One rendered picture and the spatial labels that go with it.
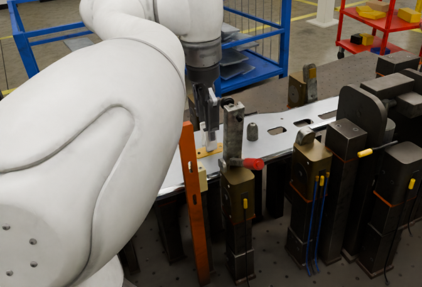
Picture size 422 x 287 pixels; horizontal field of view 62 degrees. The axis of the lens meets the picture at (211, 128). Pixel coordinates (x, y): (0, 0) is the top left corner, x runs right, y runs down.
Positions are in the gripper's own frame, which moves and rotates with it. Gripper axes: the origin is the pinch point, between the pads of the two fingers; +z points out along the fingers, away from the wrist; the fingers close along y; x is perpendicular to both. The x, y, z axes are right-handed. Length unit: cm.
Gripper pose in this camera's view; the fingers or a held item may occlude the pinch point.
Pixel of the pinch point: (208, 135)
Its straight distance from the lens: 90.2
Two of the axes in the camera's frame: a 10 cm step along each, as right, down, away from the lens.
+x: 9.2, -2.6, 2.9
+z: 0.7, 8.4, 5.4
